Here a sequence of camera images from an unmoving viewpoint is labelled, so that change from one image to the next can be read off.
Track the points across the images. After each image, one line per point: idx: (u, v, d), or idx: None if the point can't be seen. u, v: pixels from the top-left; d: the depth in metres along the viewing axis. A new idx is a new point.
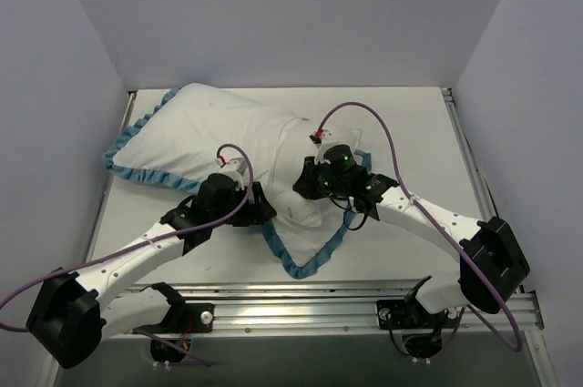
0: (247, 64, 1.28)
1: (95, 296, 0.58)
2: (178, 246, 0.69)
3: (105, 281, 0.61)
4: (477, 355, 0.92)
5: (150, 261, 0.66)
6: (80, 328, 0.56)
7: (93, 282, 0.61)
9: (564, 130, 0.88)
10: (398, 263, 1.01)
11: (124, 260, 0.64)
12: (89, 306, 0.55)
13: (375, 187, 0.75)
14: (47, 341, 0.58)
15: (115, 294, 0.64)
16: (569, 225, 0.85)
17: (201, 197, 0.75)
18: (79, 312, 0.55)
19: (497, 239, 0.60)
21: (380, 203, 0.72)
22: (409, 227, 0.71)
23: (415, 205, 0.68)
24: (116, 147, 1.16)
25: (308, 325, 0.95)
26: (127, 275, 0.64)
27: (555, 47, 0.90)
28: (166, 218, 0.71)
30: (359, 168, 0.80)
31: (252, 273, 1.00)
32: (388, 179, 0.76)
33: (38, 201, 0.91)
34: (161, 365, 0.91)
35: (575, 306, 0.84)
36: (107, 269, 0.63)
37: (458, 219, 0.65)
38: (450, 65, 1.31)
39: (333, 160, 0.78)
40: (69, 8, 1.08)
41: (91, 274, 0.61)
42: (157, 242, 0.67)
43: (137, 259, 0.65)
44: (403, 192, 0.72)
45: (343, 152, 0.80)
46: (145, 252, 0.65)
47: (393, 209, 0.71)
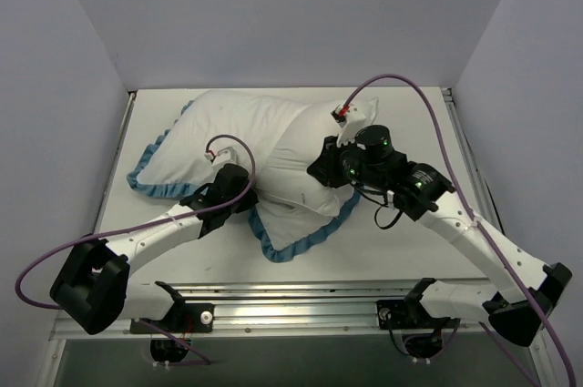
0: (248, 64, 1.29)
1: (126, 259, 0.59)
2: (197, 226, 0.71)
3: (133, 249, 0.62)
4: (477, 355, 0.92)
5: (171, 238, 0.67)
6: (112, 290, 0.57)
7: (122, 249, 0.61)
9: (563, 130, 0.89)
10: (399, 263, 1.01)
11: (151, 232, 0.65)
12: (121, 269, 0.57)
13: (426, 184, 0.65)
14: (73, 306, 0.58)
15: (137, 266, 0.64)
16: (570, 223, 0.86)
17: (217, 185, 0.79)
18: (113, 274, 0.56)
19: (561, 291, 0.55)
21: (434, 213, 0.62)
22: (458, 244, 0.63)
23: (479, 229, 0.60)
24: (141, 166, 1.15)
25: (308, 325, 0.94)
26: (153, 247, 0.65)
27: (555, 47, 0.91)
28: (185, 200, 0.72)
30: (396, 157, 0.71)
31: (253, 273, 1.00)
32: (439, 178, 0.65)
33: (38, 200, 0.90)
34: (161, 365, 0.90)
35: (576, 303, 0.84)
36: (134, 238, 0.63)
37: (524, 259, 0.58)
38: (449, 66, 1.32)
39: (370, 147, 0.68)
40: (70, 8, 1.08)
41: (119, 240, 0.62)
42: (178, 218, 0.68)
43: (162, 233, 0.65)
44: (464, 208, 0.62)
45: (384, 135, 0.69)
46: (168, 228, 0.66)
47: (447, 225, 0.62)
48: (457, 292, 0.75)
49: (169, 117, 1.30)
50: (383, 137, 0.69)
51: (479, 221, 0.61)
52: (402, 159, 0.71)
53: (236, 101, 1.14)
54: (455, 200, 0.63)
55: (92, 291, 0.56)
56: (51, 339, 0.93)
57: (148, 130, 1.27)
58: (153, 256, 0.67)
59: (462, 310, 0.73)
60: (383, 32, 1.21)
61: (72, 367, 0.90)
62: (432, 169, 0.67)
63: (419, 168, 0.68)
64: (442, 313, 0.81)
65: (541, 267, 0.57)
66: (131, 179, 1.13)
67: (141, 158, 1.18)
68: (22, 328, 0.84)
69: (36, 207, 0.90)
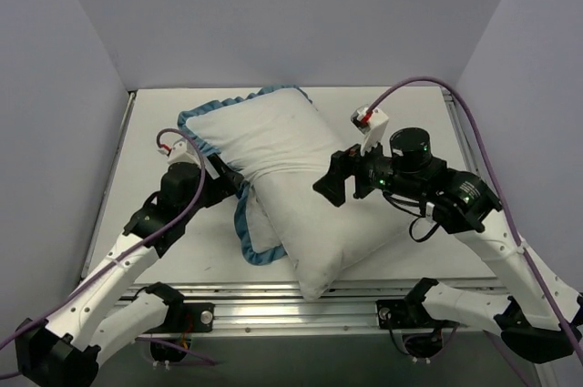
0: (248, 63, 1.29)
1: (71, 341, 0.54)
2: (150, 254, 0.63)
3: (76, 321, 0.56)
4: (477, 355, 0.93)
5: (123, 280, 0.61)
6: (68, 371, 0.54)
7: (64, 326, 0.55)
9: (566, 130, 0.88)
10: (402, 262, 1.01)
11: (94, 291, 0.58)
12: (66, 355, 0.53)
13: (474, 199, 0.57)
14: (46, 383, 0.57)
15: (94, 325, 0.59)
16: (571, 224, 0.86)
17: (165, 193, 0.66)
18: (59, 361, 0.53)
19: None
21: (480, 234, 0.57)
22: (494, 265, 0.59)
23: (526, 259, 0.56)
24: (198, 110, 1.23)
25: (307, 325, 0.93)
26: (104, 299, 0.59)
27: (557, 47, 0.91)
28: (130, 228, 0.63)
30: (438, 164, 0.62)
31: (252, 273, 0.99)
32: (485, 192, 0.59)
33: (38, 200, 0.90)
34: (162, 364, 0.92)
35: None
36: (77, 306, 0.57)
37: (561, 290, 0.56)
38: (450, 65, 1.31)
39: (408, 153, 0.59)
40: (69, 8, 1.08)
41: (60, 317, 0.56)
42: (124, 260, 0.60)
43: (107, 285, 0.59)
44: (509, 229, 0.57)
45: (424, 139, 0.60)
46: (114, 274, 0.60)
47: (490, 248, 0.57)
48: (465, 299, 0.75)
49: (168, 117, 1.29)
50: (424, 142, 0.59)
51: (526, 249, 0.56)
52: (442, 166, 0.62)
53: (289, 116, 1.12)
54: (502, 219, 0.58)
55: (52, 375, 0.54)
56: None
57: (147, 130, 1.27)
58: (114, 304, 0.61)
59: (466, 315, 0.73)
60: (383, 32, 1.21)
61: None
62: (477, 179, 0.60)
63: (465, 177, 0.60)
64: (442, 315, 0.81)
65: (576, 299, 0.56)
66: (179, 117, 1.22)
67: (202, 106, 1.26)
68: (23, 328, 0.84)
69: (37, 208, 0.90)
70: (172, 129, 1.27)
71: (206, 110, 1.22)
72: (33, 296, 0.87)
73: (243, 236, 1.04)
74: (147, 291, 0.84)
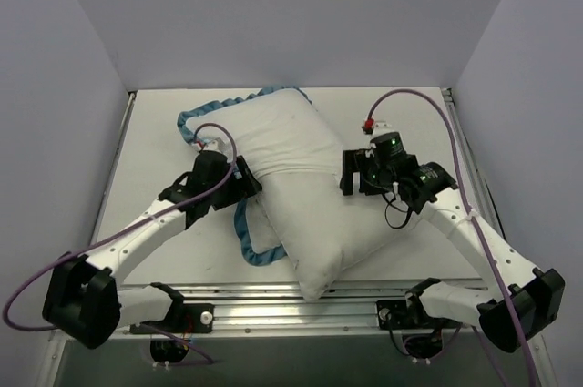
0: (248, 64, 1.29)
1: (109, 272, 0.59)
2: (180, 218, 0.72)
3: (116, 259, 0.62)
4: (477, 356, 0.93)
5: (154, 236, 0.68)
6: (101, 306, 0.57)
7: (106, 261, 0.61)
9: (565, 130, 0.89)
10: (401, 263, 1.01)
11: (131, 238, 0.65)
12: (106, 283, 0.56)
13: (430, 178, 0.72)
14: (67, 326, 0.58)
15: (123, 275, 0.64)
16: (571, 223, 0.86)
17: (197, 172, 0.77)
18: (97, 290, 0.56)
19: (548, 296, 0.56)
21: (433, 204, 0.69)
22: (453, 238, 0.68)
23: (473, 223, 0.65)
24: (198, 110, 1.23)
25: (308, 325, 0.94)
26: (138, 249, 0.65)
27: (557, 47, 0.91)
28: (164, 195, 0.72)
30: (407, 156, 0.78)
31: (252, 273, 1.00)
32: (444, 176, 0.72)
33: (38, 200, 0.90)
34: (161, 365, 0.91)
35: (577, 305, 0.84)
36: (116, 248, 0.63)
37: (515, 259, 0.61)
38: (449, 66, 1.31)
39: (381, 146, 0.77)
40: (70, 9, 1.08)
41: (101, 254, 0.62)
42: (159, 217, 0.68)
43: (144, 234, 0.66)
44: (461, 201, 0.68)
45: (393, 137, 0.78)
46: (150, 228, 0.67)
47: (444, 217, 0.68)
48: (457, 292, 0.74)
49: (168, 117, 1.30)
50: (393, 137, 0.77)
51: (475, 217, 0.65)
52: (412, 158, 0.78)
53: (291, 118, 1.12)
54: (457, 197, 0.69)
55: (84, 310, 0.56)
56: (51, 339, 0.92)
57: (147, 130, 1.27)
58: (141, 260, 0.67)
59: (458, 311, 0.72)
60: (383, 33, 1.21)
61: (72, 367, 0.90)
62: (440, 168, 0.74)
63: (428, 165, 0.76)
64: (439, 312, 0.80)
65: (529, 269, 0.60)
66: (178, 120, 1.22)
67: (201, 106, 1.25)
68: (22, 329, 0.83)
69: (37, 208, 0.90)
70: (172, 130, 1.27)
71: (206, 110, 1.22)
72: (34, 295, 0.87)
73: (243, 235, 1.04)
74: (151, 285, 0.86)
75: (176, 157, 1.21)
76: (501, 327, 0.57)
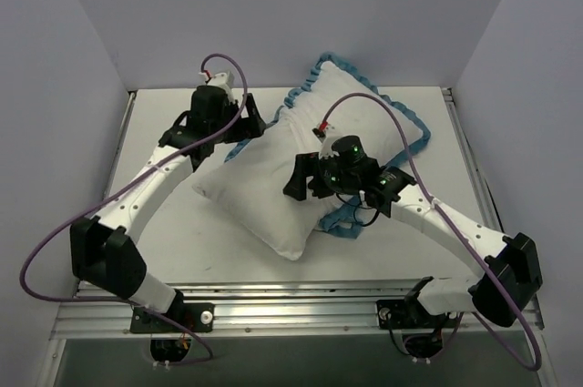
0: (248, 63, 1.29)
1: (125, 229, 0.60)
2: (186, 162, 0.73)
3: (127, 215, 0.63)
4: (478, 354, 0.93)
5: (163, 185, 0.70)
6: (125, 259, 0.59)
7: (118, 219, 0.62)
9: (565, 129, 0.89)
10: (400, 263, 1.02)
11: (139, 192, 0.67)
12: (123, 240, 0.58)
13: (391, 182, 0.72)
14: (100, 280, 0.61)
15: (139, 227, 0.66)
16: (570, 222, 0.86)
17: (197, 110, 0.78)
18: (117, 247, 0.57)
19: (523, 257, 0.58)
21: (398, 204, 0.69)
22: (424, 229, 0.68)
23: (436, 210, 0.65)
24: (342, 65, 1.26)
25: (307, 325, 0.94)
26: (148, 200, 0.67)
27: (557, 46, 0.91)
28: (165, 141, 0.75)
30: (369, 160, 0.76)
31: (252, 273, 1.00)
32: (404, 174, 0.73)
33: (38, 199, 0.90)
34: (161, 365, 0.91)
35: (577, 303, 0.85)
36: (125, 204, 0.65)
37: (483, 231, 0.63)
38: (449, 66, 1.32)
39: (342, 151, 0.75)
40: (71, 9, 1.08)
41: (111, 215, 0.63)
42: (163, 166, 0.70)
43: (152, 184, 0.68)
44: (421, 192, 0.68)
45: (354, 142, 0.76)
46: (155, 178, 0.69)
47: (411, 212, 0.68)
48: (450, 283, 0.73)
49: (169, 117, 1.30)
50: (353, 145, 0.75)
51: (436, 202, 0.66)
52: (373, 163, 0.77)
53: (321, 103, 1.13)
54: (416, 190, 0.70)
55: (109, 266, 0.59)
56: (51, 339, 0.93)
57: (148, 130, 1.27)
58: (154, 208, 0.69)
59: (455, 300, 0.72)
60: (383, 33, 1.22)
61: (72, 367, 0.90)
62: (398, 169, 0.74)
63: (387, 168, 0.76)
64: (441, 310, 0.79)
65: (500, 238, 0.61)
66: (324, 55, 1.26)
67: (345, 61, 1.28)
68: (23, 328, 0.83)
69: (38, 208, 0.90)
70: None
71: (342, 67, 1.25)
72: (34, 294, 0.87)
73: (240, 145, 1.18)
74: None
75: None
76: (493, 307, 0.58)
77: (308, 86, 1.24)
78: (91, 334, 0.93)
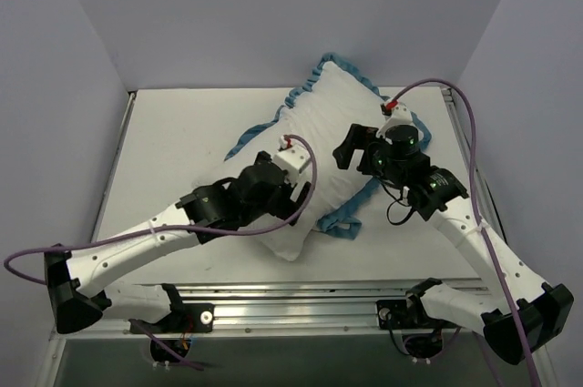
0: (248, 63, 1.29)
1: (76, 285, 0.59)
2: (189, 237, 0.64)
3: (91, 269, 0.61)
4: (477, 356, 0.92)
5: (150, 251, 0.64)
6: (69, 311, 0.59)
7: (79, 270, 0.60)
9: (566, 128, 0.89)
10: (402, 263, 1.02)
11: (118, 250, 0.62)
12: (66, 298, 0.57)
13: (440, 187, 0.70)
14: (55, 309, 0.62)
15: (107, 281, 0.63)
16: (571, 222, 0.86)
17: (238, 184, 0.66)
18: (61, 300, 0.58)
19: (556, 310, 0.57)
21: (443, 212, 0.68)
22: (461, 247, 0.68)
23: (482, 235, 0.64)
24: (346, 65, 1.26)
25: (307, 325, 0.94)
26: (123, 264, 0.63)
27: (557, 46, 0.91)
28: (183, 203, 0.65)
30: (422, 157, 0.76)
31: (252, 273, 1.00)
32: (455, 182, 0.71)
33: (38, 200, 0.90)
34: (161, 364, 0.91)
35: (577, 305, 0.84)
36: (99, 256, 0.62)
37: (523, 273, 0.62)
38: (449, 65, 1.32)
39: (398, 142, 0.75)
40: (70, 9, 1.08)
41: (79, 261, 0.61)
42: (159, 233, 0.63)
43: (137, 248, 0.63)
44: (472, 212, 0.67)
45: (411, 135, 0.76)
46: (145, 242, 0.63)
47: (453, 226, 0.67)
48: (460, 298, 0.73)
49: (168, 117, 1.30)
50: (410, 136, 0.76)
51: (485, 227, 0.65)
52: (424, 162, 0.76)
53: (321, 103, 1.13)
54: (467, 206, 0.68)
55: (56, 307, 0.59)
56: (51, 338, 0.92)
57: (147, 131, 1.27)
58: (132, 269, 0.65)
59: (460, 317, 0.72)
60: (383, 33, 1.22)
61: (72, 366, 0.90)
62: (451, 175, 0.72)
63: (439, 172, 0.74)
64: (440, 313, 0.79)
65: (540, 284, 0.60)
66: (326, 55, 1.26)
67: (347, 61, 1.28)
68: (23, 328, 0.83)
69: (37, 208, 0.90)
70: (172, 130, 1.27)
71: (346, 68, 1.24)
72: (34, 295, 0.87)
73: (240, 143, 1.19)
74: (160, 288, 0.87)
75: (176, 157, 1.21)
76: (503, 342, 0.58)
77: (309, 86, 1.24)
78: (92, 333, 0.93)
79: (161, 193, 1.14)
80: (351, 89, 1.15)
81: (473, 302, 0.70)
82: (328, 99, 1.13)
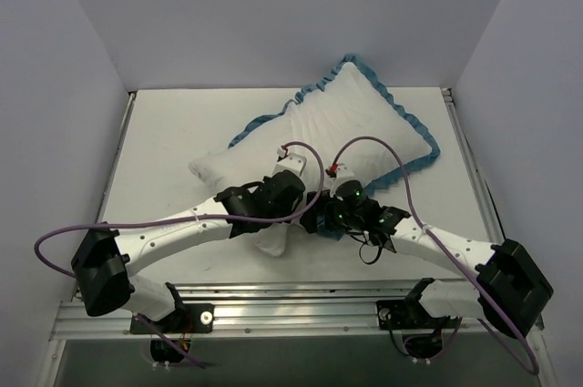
0: (248, 64, 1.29)
1: (126, 260, 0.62)
2: (225, 228, 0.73)
3: (140, 247, 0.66)
4: (477, 357, 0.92)
5: (190, 237, 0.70)
6: (109, 287, 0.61)
7: (128, 247, 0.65)
9: (565, 129, 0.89)
10: (398, 266, 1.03)
11: (165, 232, 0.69)
12: (117, 270, 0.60)
13: (388, 218, 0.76)
14: (83, 286, 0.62)
15: (148, 262, 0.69)
16: (571, 223, 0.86)
17: (270, 187, 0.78)
18: (110, 273, 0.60)
19: (514, 261, 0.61)
21: (393, 236, 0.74)
22: (424, 255, 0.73)
23: (428, 234, 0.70)
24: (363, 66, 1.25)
25: (308, 325, 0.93)
26: (165, 246, 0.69)
27: (557, 47, 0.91)
28: (221, 198, 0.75)
30: (371, 199, 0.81)
31: (251, 274, 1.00)
32: (400, 210, 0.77)
33: (37, 200, 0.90)
34: (161, 365, 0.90)
35: (577, 306, 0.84)
36: (146, 236, 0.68)
37: (472, 244, 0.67)
38: (449, 66, 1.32)
39: (346, 196, 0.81)
40: (71, 10, 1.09)
41: (129, 239, 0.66)
42: (202, 220, 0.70)
43: (181, 231, 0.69)
44: (415, 221, 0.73)
45: (355, 187, 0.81)
46: (189, 226, 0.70)
47: (406, 240, 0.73)
48: (455, 289, 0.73)
49: (168, 117, 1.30)
50: (354, 188, 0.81)
51: (427, 226, 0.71)
52: (373, 204, 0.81)
53: (321, 104, 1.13)
54: (410, 220, 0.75)
55: (97, 280, 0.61)
56: (51, 339, 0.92)
57: (147, 131, 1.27)
58: (168, 252, 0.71)
59: (460, 308, 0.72)
60: (383, 33, 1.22)
61: (72, 367, 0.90)
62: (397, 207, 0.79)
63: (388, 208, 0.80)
64: (440, 310, 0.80)
65: (489, 246, 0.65)
66: (347, 56, 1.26)
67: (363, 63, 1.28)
68: (23, 330, 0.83)
69: (37, 208, 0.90)
70: (173, 130, 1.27)
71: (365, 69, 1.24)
72: (35, 295, 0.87)
73: (246, 130, 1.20)
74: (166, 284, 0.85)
75: (176, 157, 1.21)
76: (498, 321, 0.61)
77: (322, 84, 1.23)
78: (92, 334, 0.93)
79: (160, 194, 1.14)
80: (351, 90, 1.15)
81: (465, 292, 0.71)
82: (327, 100, 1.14)
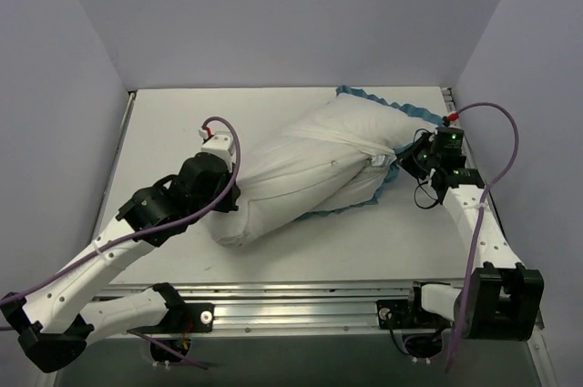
0: (248, 64, 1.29)
1: (40, 328, 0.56)
2: (137, 246, 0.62)
3: (50, 308, 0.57)
4: (477, 359, 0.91)
5: (104, 271, 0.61)
6: (44, 353, 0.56)
7: (38, 313, 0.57)
9: (564, 127, 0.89)
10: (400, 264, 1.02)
11: (72, 280, 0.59)
12: (35, 339, 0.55)
13: (462, 174, 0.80)
14: None
15: (72, 314, 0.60)
16: (569, 222, 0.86)
17: (182, 178, 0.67)
18: (31, 344, 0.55)
19: (518, 285, 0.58)
21: (453, 189, 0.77)
22: (460, 222, 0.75)
23: (478, 210, 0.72)
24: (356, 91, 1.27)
25: (308, 325, 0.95)
26: (79, 294, 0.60)
27: (557, 45, 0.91)
28: (124, 213, 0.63)
30: (459, 155, 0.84)
31: (257, 273, 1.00)
32: (476, 178, 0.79)
33: (37, 198, 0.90)
34: (161, 364, 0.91)
35: (577, 305, 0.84)
36: (53, 292, 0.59)
37: (502, 249, 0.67)
38: (449, 65, 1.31)
39: (441, 135, 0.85)
40: (69, 7, 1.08)
41: (36, 303, 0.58)
42: (107, 251, 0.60)
43: (87, 274, 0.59)
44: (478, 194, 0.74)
45: (455, 132, 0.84)
46: (96, 263, 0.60)
47: (456, 201, 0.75)
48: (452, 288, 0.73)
49: (168, 118, 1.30)
50: (453, 132, 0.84)
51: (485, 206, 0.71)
52: (460, 158, 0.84)
53: None
54: (475, 190, 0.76)
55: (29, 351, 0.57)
56: None
57: (147, 131, 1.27)
58: (93, 294, 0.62)
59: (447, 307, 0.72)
60: (383, 33, 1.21)
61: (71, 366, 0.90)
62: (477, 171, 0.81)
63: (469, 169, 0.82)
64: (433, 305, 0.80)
65: (512, 259, 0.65)
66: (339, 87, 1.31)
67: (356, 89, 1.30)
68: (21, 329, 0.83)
69: (37, 208, 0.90)
70: (172, 130, 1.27)
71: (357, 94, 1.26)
72: None
73: None
74: (151, 288, 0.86)
75: (175, 157, 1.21)
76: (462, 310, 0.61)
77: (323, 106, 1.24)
78: None
79: None
80: None
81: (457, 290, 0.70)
82: None
